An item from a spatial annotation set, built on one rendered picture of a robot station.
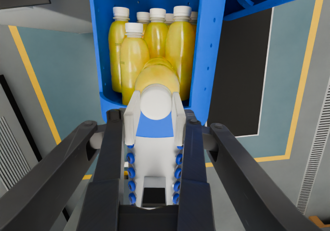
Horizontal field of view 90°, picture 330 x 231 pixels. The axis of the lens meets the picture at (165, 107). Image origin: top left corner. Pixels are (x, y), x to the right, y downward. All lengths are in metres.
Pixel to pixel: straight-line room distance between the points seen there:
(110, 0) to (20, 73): 1.58
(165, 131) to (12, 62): 1.80
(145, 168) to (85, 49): 1.19
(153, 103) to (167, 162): 0.60
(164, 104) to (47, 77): 1.71
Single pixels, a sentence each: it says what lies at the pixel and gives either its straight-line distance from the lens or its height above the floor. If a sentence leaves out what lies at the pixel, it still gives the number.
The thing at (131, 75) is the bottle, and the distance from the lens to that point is 0.38.
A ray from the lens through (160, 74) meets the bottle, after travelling 0.23.
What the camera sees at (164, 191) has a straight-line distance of 0.75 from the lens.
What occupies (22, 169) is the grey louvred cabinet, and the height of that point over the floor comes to 0.28.
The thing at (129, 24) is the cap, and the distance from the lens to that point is 0.40.
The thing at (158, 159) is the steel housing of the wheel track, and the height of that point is 0.93.
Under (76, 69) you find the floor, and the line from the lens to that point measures 1.71.
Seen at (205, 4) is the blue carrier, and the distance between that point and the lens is 0.32.
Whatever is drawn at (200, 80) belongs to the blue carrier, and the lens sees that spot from 0.33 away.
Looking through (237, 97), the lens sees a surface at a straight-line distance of 1.60.
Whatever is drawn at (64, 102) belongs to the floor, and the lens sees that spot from 1.86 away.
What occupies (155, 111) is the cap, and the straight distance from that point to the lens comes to 0.20.
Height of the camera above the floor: 1.52
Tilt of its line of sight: 68 degrees down
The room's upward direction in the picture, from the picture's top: 176 degrees clockwise
